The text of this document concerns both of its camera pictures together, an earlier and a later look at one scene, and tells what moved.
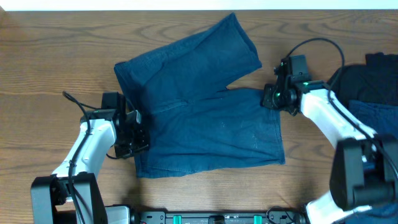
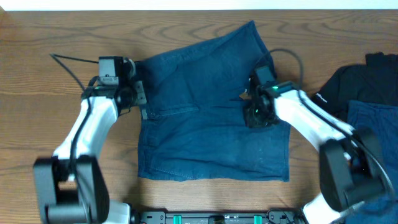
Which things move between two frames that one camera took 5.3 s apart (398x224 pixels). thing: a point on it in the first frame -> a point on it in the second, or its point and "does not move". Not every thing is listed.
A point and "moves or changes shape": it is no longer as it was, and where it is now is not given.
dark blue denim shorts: (198, 123) moves or changes shape
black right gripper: (267, 100) -> (250, 121)
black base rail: (218, 217) does not move
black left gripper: (143, 144) -> (142, 97)
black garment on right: (375, 81) does not move
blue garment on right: (382, 118) does not move
